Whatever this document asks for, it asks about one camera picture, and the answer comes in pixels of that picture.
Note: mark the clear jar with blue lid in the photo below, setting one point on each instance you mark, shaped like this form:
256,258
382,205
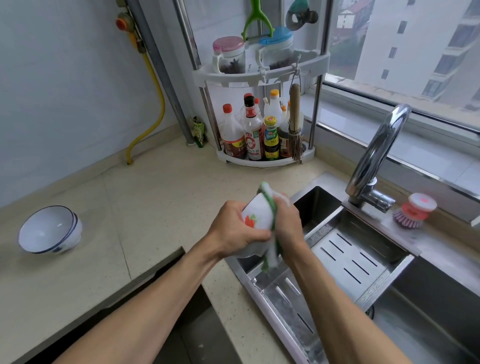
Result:
275,48

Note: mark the chrome faucet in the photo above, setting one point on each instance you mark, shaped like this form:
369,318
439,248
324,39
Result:
375,150

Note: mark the dark sauce bottle red label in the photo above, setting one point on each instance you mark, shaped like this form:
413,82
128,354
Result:
253,131

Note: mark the person's left hand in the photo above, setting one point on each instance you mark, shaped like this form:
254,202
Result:
228,230

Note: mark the clear jar with pink lid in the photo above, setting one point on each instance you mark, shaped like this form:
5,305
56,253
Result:
229,56

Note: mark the person's left thumb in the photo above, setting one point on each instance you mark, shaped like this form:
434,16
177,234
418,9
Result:
257,236

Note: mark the white bottle with orange cap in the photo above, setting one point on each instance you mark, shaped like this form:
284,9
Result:
274,107

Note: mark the stainless steel sink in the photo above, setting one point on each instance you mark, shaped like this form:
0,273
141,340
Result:
423,322

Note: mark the window frame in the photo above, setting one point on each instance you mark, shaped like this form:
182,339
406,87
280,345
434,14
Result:
412,112

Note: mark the white bowl with blue rim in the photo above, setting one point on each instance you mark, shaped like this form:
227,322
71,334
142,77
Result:
48,229

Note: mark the teal hanging kitchen tool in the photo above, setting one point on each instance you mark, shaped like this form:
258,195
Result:
300,13

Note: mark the small bottle with yellow cap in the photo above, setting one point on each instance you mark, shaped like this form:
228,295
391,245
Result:
271,138

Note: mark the white bowl with red print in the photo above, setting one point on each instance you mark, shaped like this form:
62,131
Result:
258,215

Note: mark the grey metal pipe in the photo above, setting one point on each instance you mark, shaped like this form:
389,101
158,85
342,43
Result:
159,67

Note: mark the dark stove recess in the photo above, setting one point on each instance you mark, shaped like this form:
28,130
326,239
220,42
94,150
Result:
187,330

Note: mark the person's right hand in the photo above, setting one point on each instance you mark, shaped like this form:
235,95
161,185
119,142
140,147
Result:
290,230

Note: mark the green and white dishcloth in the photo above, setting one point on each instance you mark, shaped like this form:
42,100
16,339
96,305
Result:
270,202

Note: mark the white corner shelf rack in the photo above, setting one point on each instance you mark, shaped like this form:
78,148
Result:
258,75

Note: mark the bamboo pot brush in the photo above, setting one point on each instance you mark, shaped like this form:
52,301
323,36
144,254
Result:
295,120

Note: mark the person's right fingers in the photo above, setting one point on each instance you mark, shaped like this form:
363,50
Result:
281,208

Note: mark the stainless steel drain tray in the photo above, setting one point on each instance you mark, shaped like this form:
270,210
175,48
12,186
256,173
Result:
348,258

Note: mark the white apartment building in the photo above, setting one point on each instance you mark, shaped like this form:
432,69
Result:
420,45

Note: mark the pink dish brush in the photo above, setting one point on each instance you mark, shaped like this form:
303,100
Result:
414,212

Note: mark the dark brown sauce bottle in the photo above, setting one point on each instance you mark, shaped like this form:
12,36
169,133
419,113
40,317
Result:
284,140

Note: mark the green packet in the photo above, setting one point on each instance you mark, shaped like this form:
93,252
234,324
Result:
198,131

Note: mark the person's left forearm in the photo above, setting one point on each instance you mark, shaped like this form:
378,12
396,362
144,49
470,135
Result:
150,311

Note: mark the person's right forearm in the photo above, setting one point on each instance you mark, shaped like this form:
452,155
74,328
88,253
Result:
337,311

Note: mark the green hanging kitchen tool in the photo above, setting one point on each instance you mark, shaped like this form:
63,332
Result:
256,17

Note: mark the red gas valve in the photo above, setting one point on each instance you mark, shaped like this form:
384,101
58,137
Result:
124,22

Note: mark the clear bottle with red cap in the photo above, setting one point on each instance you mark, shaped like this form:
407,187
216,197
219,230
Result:
231,135

